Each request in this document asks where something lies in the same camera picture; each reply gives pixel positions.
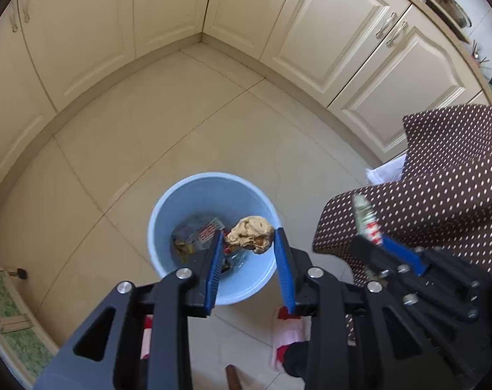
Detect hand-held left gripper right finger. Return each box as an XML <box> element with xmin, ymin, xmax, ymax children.
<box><xmin>274</xmin><ymin>227</ymin><xmax>470</xmax><ymax>390</ymax></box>

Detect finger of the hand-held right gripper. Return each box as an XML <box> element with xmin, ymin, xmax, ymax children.
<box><xmin>381</xmin><ymin>234</ymin><xmax>492</xmax><ymax>294</ymax></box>
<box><xmin>349</xmin><ymin>238</ymin><xmax>479</xmax><ymax>322</ymax></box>

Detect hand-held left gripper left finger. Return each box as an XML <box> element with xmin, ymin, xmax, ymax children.
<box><xmin>32</xmin><ymin>231</ymin><xmax>226</xmax><ymax>390</ymax></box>

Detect clear printed snack wrapper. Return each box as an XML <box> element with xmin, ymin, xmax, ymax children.
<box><xmin>352</xmin><ymin>193</ymin><xmax>384</xmax><ymax>248</ymax></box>

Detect clear wrapper with red print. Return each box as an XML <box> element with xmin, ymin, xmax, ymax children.
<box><xmin>171</xmin><ymin>217</ymin><xmax>226</xmax><ymax>253</ymax></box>

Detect gold foil wrapper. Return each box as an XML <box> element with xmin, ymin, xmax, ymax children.
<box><xmin>173</xmin><ymin>240</ymin><xmax>196</xmax><ymax>259</ymax></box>

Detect tan paper ball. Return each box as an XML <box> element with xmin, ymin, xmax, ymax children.
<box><xmin>224</xmin><ymin>215</ymin><xmax>275</xmax><ymax>255</ymax></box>

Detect light blue plastic bin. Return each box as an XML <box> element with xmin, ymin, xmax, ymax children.
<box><xmin>147</xmin><ymin>173</ymin><xmax>282</xmax><ymax>307</ymax></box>

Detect white under cloth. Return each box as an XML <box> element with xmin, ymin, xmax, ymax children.
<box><xmin>366</xmin><ymin>152</ymin><xmax>407</xmax><ymax>183</ymax></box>

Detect person's foot in dark sock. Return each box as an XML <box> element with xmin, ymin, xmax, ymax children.
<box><xmin>282</xmin><ymin>341</ymin><xmax>312</xmax><ymax>378</ymax></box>

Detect brown polka dot tablecloth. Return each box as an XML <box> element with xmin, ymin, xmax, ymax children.
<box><xmin>313</xmin><ymin>103</ymin><xmax>492</xmax><ymax>346</ymax></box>

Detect brown wooden leg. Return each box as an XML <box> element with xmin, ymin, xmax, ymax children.
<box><xmin>226</xmin><ymin>365</ymin><xmax>242</xmax><ymax>390</ymax></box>

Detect bundle of chopsticks and spoons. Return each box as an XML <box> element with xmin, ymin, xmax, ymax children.
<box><xmin>469</xmin><ymin>41</ymin><xmax>491</xmax><ymax>66</ymax></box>

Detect green floor mat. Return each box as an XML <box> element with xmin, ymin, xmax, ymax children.
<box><xmin>0</xmin><ymin>266</ymin><xmax>58</xmax><ymax>388</ymax></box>

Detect cream base cabinets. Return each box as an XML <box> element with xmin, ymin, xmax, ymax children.
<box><xmin>0</xmin><ymin>0</ymin><xmax>492</xmax><ymax>188</ymax></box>

